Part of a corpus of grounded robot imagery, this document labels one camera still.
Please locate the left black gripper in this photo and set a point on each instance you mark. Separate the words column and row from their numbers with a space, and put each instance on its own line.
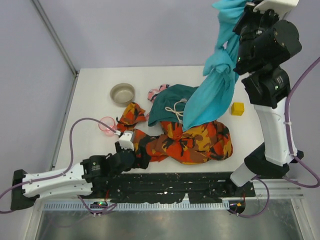
column 139, row 156

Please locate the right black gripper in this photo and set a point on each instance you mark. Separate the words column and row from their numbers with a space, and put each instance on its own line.
column 244, row 19

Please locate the light blue cloth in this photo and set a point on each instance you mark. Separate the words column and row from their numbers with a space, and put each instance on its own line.
column 214, row 95

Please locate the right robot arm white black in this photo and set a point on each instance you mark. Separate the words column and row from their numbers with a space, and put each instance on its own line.
column 265, row 42

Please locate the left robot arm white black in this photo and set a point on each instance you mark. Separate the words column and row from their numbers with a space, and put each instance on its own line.
column 84, row 178

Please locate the orange camouflage cloth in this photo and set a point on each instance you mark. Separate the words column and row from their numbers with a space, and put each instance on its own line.
column 198, row 145

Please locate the pink patterned cloth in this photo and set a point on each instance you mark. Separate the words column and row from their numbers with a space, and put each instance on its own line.
column 153, row 93

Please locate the pink transparent plastic cup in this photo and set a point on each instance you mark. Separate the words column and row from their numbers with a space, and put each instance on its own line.
column 108, row 126

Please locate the beige round bowl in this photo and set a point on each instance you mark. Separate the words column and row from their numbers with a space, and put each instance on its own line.
column 122, row 94

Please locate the yellow cube block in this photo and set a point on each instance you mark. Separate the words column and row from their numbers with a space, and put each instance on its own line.
column 237, row 109

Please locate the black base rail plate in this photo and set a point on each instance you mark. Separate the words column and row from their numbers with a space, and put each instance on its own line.
column 169, row 188

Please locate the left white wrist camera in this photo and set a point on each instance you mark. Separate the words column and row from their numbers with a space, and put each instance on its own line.
column 125, row 139

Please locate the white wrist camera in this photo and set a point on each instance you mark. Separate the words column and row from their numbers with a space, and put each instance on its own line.
column 279, row 6
column 125, row 139

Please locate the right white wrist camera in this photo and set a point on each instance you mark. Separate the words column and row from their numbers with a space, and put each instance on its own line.
column 279, row 6

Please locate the dark teal drawstring shorts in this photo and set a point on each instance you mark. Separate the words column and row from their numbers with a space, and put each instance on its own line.
column 169, row 104

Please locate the white slotted cable duct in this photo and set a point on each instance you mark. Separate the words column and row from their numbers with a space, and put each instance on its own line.
column 184, row 205

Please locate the left aluminium frame post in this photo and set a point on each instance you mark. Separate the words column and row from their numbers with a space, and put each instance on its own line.
column 53, row 34

